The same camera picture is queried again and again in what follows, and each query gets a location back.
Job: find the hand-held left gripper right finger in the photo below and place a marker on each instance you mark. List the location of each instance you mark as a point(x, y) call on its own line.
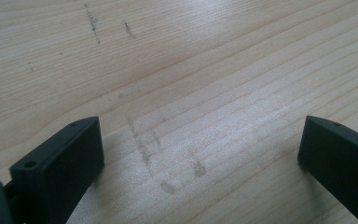
point(341, 161)

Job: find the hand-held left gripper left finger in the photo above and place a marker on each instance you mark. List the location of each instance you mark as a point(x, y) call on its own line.
point(59, 168)

